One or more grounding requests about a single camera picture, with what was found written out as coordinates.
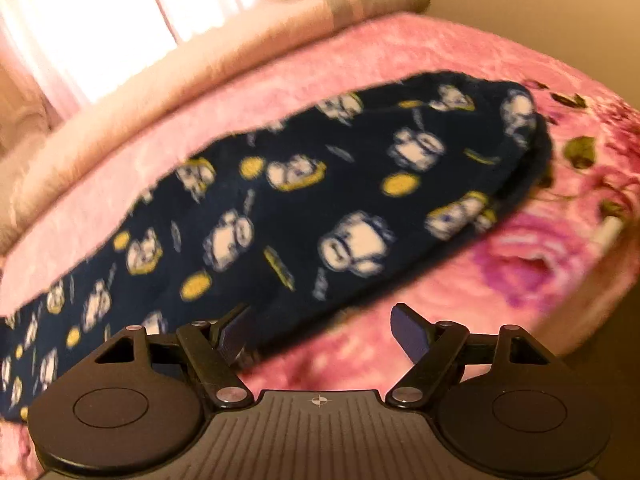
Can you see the pink curtain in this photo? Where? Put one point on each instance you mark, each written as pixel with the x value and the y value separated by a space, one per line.
pixel 100 10

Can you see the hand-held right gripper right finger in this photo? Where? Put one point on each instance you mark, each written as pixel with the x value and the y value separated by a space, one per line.
pixel 407 332

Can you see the navy cartoon print pajama pants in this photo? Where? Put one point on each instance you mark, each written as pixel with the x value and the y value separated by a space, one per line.
pixel 300 210

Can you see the white blanket tag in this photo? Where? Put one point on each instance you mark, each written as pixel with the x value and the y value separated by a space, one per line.
pixel 610 232

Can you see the pink floral blanket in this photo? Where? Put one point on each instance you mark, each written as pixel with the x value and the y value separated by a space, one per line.
pixel 450 40

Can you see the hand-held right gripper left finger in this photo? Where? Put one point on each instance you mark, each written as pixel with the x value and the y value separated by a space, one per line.
pixel 232 332

